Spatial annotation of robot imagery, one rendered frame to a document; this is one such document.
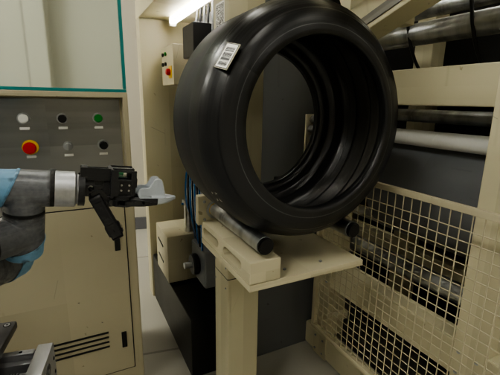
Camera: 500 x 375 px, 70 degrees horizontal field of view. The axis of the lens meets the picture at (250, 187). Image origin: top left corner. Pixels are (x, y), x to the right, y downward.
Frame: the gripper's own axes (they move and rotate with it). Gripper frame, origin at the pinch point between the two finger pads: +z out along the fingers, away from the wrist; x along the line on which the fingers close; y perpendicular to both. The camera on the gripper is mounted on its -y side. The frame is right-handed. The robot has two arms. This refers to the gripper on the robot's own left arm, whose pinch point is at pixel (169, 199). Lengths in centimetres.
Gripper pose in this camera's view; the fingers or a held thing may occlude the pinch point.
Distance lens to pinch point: 88.8
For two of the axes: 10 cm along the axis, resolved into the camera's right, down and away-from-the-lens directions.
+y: 1.3, -9.8, -1.8
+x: -4.5, -2.2, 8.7
